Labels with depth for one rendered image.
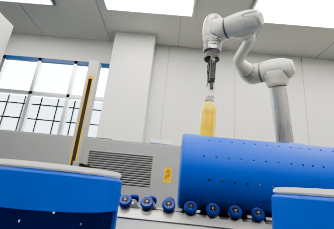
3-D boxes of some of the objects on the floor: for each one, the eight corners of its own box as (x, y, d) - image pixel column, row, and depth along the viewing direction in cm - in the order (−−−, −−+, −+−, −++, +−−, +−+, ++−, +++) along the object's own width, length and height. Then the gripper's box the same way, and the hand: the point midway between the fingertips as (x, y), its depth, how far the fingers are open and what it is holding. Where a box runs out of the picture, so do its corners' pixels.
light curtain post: (12, 441, 100) (92, 64, 155) (26, 443, 100) (102, 65, 155) (2, 457, 94) (89, 60, 149) (17, 459, 94) (99, 60, 149)
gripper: (202, 60, 129) (200, 104, 122) (206, 42, 113) (204, 91, 106) (216, 61, 129) (215, 105, 121) (222, 44, 113) (221, 92, 106)
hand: (210, 92), depth 115 cm, fingers closed on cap, 4 cm apart
